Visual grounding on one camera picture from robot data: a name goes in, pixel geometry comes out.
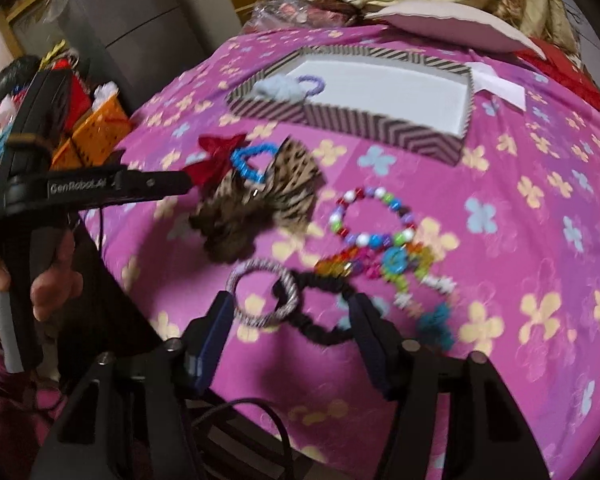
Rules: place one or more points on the grey cabinet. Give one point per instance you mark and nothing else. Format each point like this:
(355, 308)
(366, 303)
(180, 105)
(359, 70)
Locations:
(141, 45)

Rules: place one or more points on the leopard print bow scrunchie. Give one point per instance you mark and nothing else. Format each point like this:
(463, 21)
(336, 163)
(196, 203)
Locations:
(237, 212)

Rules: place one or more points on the pink floral bedsheet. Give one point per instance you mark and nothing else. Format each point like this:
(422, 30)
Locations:
(516, 225)

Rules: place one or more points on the orange plastic basket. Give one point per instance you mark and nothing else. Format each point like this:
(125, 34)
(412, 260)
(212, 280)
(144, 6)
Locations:
(94, 139)

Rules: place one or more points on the white pink pillow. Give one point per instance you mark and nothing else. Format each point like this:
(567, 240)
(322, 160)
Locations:
(456, 23)

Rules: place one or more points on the clear plastic bag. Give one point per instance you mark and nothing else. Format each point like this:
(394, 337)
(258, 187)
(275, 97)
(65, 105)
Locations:
(268, 15)

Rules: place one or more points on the white fluffy hair accessory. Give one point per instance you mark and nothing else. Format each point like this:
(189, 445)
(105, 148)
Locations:
(281, 88)

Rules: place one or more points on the red fringed cloth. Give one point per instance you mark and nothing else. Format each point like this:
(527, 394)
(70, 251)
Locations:
(555, 65)

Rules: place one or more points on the striped cardboard tray box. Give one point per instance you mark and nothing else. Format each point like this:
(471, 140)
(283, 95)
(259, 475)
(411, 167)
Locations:
(402, 99)

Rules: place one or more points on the red ribbon bow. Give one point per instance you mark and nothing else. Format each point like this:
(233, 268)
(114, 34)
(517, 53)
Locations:
(206, 174)

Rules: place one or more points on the white paper sheet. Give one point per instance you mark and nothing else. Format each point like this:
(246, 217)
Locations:
(485, 78)

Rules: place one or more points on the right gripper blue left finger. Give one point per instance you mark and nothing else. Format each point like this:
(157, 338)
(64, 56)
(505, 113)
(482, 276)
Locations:
(219, 320)

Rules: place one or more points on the red box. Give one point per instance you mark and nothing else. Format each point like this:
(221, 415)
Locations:
(79, 102)

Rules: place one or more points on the pink sleeve forearm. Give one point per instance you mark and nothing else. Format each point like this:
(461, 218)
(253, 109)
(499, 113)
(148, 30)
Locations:
(27, 412)

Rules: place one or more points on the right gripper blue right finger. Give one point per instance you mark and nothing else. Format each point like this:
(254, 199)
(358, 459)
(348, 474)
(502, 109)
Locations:
(378, 342)

